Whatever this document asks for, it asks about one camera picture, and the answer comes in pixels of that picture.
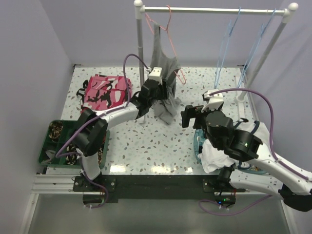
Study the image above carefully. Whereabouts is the gold black rolled tie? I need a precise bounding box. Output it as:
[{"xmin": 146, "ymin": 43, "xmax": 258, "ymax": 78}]
[{"xmin": 48, "ymin": 121, "xmax": 63, "ymax": 142}]

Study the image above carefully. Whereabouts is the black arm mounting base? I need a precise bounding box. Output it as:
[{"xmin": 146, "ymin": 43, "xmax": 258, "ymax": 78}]
[{"xmin": 73, "ymin": 175, "xmax": 246, "ymax": 205}]

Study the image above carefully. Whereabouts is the pink wire hanger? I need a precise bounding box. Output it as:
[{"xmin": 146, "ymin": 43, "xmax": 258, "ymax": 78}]
[{"xmin": 145, "ymin": 5, "xmax": 187, "ymax": 85}]

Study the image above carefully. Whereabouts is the right blue wire hanger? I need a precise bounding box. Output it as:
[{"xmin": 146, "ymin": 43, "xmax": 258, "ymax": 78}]
[{"xmin": 237, "ymin": 8, "xmax": 276, "ymax": 88}]

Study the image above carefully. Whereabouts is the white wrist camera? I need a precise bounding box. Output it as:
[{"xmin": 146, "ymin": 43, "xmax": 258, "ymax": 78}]
[
  {"xmin": 147, "ymin": 67, "xmax": 163, "ymax": 84},
  {"xmin": 201, "ymin": 89, "xmax": 224, "ymax": 113}
]

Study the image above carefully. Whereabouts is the left blue wire hanger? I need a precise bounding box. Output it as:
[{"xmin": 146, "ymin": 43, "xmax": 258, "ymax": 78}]
[{"xmin": 214, "ymin": 7, "xmax": 241, "ymax": 89}]

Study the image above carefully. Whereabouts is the white clothes rack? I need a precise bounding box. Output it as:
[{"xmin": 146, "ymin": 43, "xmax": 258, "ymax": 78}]
[{"xmin": 134, "ymin": 0, "xmax": 299, "ymax": 117}]

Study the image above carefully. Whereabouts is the green divided organizer tray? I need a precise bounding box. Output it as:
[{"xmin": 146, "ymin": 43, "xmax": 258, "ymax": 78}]
[{"xmin": 38, "ymin": 120, "xmax": 110, "ymax": 169}]

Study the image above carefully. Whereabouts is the brown patterned rolled tie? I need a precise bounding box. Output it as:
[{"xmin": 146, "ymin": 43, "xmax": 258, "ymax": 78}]
[{"xmin": 97, "ymin": 146, "xmax": 106, "ymax": 169}]

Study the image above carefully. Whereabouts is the white navy trimmed shirt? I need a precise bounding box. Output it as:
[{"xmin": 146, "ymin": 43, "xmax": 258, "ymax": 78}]
[{"xmin": 194, "ymin": 118, "xmax": 269, "ymax": 175}]

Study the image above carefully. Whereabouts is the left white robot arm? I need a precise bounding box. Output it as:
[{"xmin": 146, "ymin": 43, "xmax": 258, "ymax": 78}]
[{"xmin": 72, "ymin": 79, "xmax": 176, "ymax": 191}]

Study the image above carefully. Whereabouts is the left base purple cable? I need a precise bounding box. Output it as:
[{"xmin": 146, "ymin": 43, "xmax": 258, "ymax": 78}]
[{"xmin": 82, "ymin": 177, "xmax": 109, "ymax": 209}]

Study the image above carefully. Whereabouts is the black white rolled tie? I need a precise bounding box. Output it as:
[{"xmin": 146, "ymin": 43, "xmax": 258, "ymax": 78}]
[{"xmin": 65, "ymin": 143, "xmax": 78, "ymax": 165}]

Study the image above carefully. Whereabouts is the pink camouflage garment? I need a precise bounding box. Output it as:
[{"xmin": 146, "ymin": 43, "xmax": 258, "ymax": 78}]
[{"xmin": 76, "ymin": 74, "xmax": 132, "ymax": 111}]

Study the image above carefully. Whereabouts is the clear blue plastic basket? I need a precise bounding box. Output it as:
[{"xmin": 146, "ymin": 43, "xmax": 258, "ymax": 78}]
[{"xmin": 194, "ymin": 129, "xmax": 268, "ymax": 175}]

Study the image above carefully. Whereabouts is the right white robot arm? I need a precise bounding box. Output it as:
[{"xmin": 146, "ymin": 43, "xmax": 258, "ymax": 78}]
[{"xmin": 181, "ymin": 105, "xmax": 312, "ymax": 212}]

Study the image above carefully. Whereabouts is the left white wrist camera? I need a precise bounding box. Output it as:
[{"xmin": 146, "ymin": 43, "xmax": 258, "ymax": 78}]
[{"xmin": 147, "ymin": 67, "xmax": 163, "ymax": 84}]

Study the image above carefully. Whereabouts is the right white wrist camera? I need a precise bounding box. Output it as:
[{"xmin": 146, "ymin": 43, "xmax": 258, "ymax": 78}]
[{"xmin": 201, "ymin": 89, "xmax": 224, "ymax": 113}]

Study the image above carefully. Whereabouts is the blue wire hanger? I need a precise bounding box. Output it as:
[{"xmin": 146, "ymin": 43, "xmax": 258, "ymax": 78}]
[
  {"xmin": 214, "ymin": 7, "xmax": 241, "ymax": 89},
  {"xmin": 237, "ymin": 8, "xmax": 276, "ymax": 88}
]

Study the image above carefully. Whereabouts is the grey tank top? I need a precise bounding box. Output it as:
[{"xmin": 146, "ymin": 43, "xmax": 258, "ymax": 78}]
[{"xmin": 150, "ymin": 23, "xmax": 181, "ymax": 124}]

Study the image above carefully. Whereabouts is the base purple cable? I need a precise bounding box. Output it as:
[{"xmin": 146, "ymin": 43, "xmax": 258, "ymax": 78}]
[
  {"xmin": 198, "ymin": 192, "xmax": 273, "ymax": 216},
  {"xmin": 82, "ymin": 177, "xmax": 109, "ymax": 209}
]

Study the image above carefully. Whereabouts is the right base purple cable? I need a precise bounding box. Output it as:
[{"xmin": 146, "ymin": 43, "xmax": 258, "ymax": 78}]
[{"xmin": 198, "ymin": 192, "xmax": 273, "ymax": 216}]

